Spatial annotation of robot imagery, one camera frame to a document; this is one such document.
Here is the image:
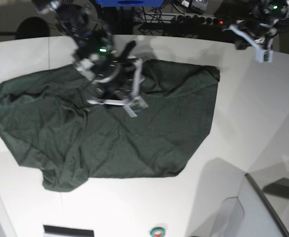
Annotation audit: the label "black power strip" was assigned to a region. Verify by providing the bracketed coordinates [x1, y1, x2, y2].
[171, 14, 224, 26]

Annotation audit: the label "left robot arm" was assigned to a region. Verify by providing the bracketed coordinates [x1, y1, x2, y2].
[229, 0, 289, 50]

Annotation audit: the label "dark green t-shirt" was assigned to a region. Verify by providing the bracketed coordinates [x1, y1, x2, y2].
[0, 60, 220, 192]

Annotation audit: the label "red green emergency button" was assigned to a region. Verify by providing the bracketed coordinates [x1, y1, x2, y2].
[150, 227, 166, 237]

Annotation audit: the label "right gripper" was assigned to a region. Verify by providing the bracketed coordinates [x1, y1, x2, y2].
[73, 29, 136, 98]

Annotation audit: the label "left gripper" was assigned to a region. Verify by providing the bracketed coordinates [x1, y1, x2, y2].
[234, 16, 280, 50]

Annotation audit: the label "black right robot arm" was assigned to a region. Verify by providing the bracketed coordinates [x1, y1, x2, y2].
[32, 0, 142, 101]

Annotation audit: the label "blue box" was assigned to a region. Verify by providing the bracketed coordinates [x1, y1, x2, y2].
[96, 0, 164, 7]

